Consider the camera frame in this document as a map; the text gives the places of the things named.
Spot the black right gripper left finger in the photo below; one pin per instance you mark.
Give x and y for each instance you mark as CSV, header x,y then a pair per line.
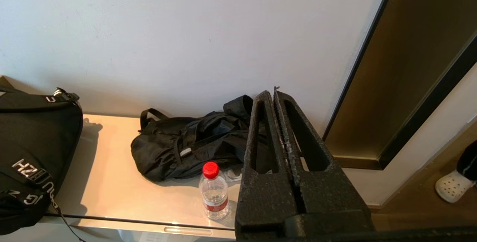
x,y
264,197

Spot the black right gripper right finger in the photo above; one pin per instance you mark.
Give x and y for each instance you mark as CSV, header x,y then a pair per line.
x,y
328,193

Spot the clear plastic wrapper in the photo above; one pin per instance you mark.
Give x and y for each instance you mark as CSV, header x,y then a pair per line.
x,y
234,176

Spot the red cap water bottle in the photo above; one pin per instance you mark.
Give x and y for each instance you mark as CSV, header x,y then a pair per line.
x,y
214,197

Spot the crumpled black fabric bag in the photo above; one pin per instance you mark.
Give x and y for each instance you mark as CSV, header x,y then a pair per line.
x,y
179,149

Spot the white clog shoe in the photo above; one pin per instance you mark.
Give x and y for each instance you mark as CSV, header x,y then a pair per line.
x,y
452,187

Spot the black trouser leg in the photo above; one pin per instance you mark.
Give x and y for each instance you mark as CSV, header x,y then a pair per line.
x,y
469,164

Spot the cream low cabinet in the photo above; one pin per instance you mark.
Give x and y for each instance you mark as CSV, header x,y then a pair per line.
x,y
111,182

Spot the large black backpack HZ print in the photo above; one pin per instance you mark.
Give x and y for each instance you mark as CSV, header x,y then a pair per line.
x,y
37,130

